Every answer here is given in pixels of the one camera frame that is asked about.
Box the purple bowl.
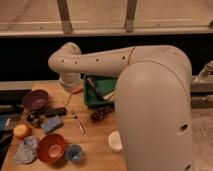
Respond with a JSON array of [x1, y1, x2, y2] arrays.
[[23, 89, 49, 111]]

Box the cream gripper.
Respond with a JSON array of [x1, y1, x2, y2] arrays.
[[59, 73, 82, 106]]

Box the small blue bowl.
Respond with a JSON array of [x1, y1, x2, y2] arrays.
[[65, 144, 83, 163]]

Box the orange fruit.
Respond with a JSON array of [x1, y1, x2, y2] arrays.
[[13, 124, 31, 139]]

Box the grey blue cloth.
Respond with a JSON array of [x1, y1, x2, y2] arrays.
[[13, 136, 39, 164]]

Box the orange red bowl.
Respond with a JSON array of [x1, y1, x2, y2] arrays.
[[37, 133, 67, 164]]

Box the wooden window post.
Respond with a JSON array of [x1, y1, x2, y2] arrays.
[[124, 0, 137, 32], [57, 0, 72, 34]]

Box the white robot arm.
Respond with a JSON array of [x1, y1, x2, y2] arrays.
[[48, 43, 195, 171]]

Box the green plastic tray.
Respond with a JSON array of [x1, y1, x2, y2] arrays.
[[83, 75, 117, 108]]

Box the black rectangular block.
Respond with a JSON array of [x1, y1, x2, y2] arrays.
[[45, 107, 67, 117]]

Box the blue sponge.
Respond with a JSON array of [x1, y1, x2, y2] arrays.
[[41, 115, 63, 134]]

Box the metal fork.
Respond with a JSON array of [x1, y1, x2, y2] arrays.
[[71, 111, 85, 135]]

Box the left wooden window post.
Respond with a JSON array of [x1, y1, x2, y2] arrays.
[[57, 0, 72, 34]]

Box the white cup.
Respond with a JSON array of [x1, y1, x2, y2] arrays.
[[108, 131, 122, 152]]

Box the right wooden window post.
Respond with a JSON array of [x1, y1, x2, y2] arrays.
[[124, 0, 137, 32]]

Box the red chili pepper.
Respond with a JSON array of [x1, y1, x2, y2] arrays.
[[72, 87, 83, 94]]

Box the bunch of dark grapes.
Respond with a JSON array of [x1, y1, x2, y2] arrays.
[[91, 106, 114, 122]]

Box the cream wedge in tray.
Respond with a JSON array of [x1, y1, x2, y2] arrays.
[[103, 91, 115, 101]]

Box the dark utensil in tray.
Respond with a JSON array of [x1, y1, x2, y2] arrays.
[[86, 77, 105, 101]]

